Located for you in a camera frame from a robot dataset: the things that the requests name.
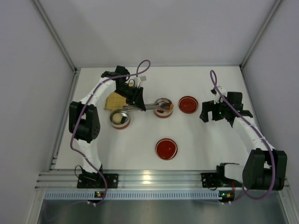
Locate black white sushi roll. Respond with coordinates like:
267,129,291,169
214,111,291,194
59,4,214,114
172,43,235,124
121,116,128,124

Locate centre steel bowl red base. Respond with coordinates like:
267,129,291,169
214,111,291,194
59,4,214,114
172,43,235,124
154,98,173,118

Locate steel bowl red base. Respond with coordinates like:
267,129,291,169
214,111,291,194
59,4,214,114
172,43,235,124
109,108,131,129
154,98,173,118

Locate white slotted cable duct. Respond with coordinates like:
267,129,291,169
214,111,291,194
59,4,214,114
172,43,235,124
44,190,222,201

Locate steel tongs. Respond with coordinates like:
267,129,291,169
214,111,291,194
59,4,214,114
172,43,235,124
122,102,172,112

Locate purple cable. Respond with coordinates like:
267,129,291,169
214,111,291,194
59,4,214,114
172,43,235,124
209,70,276,200
70,60,151,206

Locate left steel bowl red base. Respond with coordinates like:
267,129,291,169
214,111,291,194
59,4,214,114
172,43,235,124
109,108,131,129

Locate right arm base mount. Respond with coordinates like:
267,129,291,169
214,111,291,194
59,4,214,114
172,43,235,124
200,163,242,190

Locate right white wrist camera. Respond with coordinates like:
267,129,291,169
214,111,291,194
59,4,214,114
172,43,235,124
211,86,227,104

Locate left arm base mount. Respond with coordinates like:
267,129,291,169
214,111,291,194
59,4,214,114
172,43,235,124
77,172,119,189

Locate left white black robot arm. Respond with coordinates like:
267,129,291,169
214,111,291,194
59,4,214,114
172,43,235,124
69,65,149,181

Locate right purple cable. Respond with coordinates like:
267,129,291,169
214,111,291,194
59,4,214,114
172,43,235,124
209,70,276,200

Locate aluminium front frame rail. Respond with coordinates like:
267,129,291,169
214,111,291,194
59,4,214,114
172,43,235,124
35,169,243,190

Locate right aluminium corner post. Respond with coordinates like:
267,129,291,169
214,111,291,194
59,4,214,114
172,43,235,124
239,0,284,71

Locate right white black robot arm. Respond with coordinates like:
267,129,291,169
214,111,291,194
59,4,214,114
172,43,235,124
199,91,287,191

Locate bamboo serving mat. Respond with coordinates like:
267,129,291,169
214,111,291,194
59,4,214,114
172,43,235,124
104,78,134,110

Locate beige rice ball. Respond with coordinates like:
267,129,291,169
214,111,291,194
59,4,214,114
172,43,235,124
112,113,122,124

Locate aluminium corner post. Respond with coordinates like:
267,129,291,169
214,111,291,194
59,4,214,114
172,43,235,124
30,0,77,73
239,0,284,71

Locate front red lid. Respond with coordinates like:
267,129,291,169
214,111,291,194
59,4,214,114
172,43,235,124
155,138,178,161

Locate left aluminium corner post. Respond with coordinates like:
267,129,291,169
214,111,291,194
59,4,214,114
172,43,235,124
30,0,77,73

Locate back red lid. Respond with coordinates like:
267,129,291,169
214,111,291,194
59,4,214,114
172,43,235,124
178,96,199,114

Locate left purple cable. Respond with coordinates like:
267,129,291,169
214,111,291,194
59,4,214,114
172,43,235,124
70,60,151,206

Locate red lid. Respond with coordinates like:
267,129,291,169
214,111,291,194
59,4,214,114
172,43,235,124
178,96,199,114
155,138,178,161

